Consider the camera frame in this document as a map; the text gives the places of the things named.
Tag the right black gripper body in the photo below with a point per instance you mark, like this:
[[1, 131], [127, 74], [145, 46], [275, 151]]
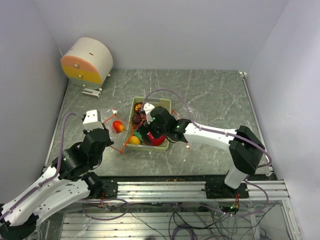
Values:
[[155, 130]]

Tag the round cream drawer cabinet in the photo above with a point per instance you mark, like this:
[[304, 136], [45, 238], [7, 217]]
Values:
[[87, 63]]

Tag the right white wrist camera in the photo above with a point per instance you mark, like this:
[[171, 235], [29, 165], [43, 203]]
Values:
[[146, 110]]

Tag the pink dragon fruit toy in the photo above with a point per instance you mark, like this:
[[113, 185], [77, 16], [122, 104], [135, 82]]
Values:
[[153, 141]]

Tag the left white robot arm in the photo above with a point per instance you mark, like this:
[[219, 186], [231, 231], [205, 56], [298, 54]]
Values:
[[69, 179]]

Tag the small white grey block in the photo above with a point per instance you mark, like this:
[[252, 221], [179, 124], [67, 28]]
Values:
[[91, 93]]

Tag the dark brown passion fruit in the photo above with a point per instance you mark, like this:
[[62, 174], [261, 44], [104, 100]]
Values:
[[136, 119]]

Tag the pale green plastic basket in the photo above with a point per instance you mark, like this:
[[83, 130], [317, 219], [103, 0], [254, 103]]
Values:
[[163, 102]]

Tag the clear orange zip bag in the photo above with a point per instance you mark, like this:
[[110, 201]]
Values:
[[119, 140]]

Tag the orange fruit toy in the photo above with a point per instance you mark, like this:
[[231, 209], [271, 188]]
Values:
[[134, 140]]

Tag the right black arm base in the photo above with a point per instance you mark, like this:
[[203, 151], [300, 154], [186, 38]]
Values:
[[218, 190]]

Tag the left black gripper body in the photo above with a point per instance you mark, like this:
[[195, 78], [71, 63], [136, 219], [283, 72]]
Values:
[[85, 131]]

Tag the red yellow mango toy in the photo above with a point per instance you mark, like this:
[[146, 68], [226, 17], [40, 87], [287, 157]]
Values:
[[118, 126]]

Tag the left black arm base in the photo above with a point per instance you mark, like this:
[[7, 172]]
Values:
[[105, 188]]

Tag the white corner clip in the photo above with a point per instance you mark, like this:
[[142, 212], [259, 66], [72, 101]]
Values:
[[243, 73]]

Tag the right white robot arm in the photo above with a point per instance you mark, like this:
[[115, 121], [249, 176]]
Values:
[[245, 148]]

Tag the aluminium frame rail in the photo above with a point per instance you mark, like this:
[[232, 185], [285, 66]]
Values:
[[175, 208]]

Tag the dark red apple toy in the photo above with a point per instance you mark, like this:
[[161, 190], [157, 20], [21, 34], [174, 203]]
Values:
[[137, 107]]

